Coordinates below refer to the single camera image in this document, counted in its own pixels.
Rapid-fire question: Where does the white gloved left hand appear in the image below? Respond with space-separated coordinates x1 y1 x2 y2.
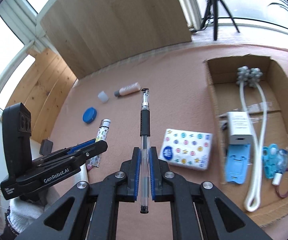
7 189 59 234

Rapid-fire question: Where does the translucent white cap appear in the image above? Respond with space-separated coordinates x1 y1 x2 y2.
98 91 109 103

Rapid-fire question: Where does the small pink bottle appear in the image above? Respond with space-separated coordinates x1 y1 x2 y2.
114 82 141 97

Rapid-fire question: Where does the white usb charger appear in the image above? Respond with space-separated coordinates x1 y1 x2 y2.
227 111 253 145

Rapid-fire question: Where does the clear blue spray bottle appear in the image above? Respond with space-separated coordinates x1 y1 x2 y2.
272 149 288 186

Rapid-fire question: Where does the pine slatted board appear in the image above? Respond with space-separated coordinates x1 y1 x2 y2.
6 48 77 143

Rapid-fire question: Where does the patterned lighter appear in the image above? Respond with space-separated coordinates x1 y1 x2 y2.
86 119 111 171

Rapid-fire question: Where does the black tripod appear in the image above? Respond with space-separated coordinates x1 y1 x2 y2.
200 0 240 41

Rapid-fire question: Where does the blue round cap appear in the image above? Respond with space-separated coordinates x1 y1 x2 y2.
82 107 97 124

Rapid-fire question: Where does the light wooden board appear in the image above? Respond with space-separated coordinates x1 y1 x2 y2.
40 0 191 79

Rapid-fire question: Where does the blue phone stand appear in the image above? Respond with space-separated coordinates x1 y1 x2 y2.
225 144 251 184

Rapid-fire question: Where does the blue mini fan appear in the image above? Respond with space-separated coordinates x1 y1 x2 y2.
262 144 279 179

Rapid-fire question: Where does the black power adapter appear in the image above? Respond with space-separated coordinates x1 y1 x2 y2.
39 139 53 156

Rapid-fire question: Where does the black gel pen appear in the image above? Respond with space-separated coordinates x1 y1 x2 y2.
140 88 150 214

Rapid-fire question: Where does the white massager with grey balls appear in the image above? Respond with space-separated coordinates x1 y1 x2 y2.
237 66 267 212

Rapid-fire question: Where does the maroon hair tie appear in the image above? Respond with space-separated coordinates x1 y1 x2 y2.
274 168 288 198

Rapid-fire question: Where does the patterned tissue pack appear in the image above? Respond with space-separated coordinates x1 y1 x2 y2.
158 128 213 171

